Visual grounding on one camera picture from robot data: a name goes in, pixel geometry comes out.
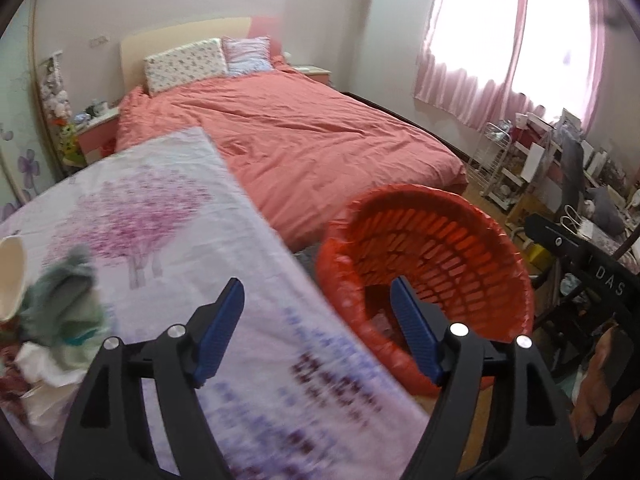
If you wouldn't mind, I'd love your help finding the floral sliding wardrobe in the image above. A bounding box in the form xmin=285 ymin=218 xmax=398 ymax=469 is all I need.
xmin=0 ymin=0 xmax=63 ymax=220

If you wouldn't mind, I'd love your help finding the red and white paper cup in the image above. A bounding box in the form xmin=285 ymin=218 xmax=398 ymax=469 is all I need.
xmin=0 ymin=235 xmax=27 ymax=323

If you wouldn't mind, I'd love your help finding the beige wooden headboard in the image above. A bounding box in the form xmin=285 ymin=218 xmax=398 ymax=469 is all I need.
xmin=120 ymin=16 xmax=252 ymax=92

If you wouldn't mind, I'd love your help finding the white floral pillow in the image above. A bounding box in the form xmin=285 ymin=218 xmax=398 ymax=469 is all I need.
xmin=143 ymin=38 xmax=229 ymax=96

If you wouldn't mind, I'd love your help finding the pink striped pillow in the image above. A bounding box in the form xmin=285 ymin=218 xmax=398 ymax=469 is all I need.
xmin=222 ymin=36 xmax=273 ymax=77

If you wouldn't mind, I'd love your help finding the green sock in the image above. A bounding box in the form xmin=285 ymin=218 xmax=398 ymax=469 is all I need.
xmin=18 ymin=246 xmax=111 ymax=368

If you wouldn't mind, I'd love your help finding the white wire rack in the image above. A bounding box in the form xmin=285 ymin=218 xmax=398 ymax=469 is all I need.
xmin=466 ymin=119 xmax=525 ymax=211

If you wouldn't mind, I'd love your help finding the far pink nightstand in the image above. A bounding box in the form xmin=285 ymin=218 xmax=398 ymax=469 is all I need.
xmin=293 ymin=65 xmax=331 ymax=86

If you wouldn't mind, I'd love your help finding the green frog plush toy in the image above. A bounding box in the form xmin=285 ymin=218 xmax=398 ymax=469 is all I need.
xmin=58 ymin=124 xmax=86 ymax=168

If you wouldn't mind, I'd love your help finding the cluttered desk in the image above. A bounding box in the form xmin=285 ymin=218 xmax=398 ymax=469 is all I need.
xmin=527 ymin=110 xmax=627 ymax=256

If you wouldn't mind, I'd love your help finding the pink bedside table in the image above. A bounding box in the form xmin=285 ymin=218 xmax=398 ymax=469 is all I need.
xmin=77 ymin=107 xmax=119 ymax=165

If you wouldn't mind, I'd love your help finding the pink sheer curtain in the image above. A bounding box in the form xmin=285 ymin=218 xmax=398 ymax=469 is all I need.
xmin=414 ymin=0 xmax=608 ymax=129

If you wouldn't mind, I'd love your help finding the salmon pink bed duvet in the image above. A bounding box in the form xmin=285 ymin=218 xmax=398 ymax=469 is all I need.
xmin=116 ymin=66 xmax=468 ymax=252

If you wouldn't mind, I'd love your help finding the red plastic laundry basket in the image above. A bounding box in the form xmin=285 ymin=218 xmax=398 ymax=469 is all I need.
xmin=316 ymin=184 xmax=535 ymax=398

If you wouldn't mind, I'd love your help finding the floral tree-print sheet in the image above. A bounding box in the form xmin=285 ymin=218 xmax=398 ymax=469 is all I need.
xmin=0 ymin=126 xmax=432 ymax=480

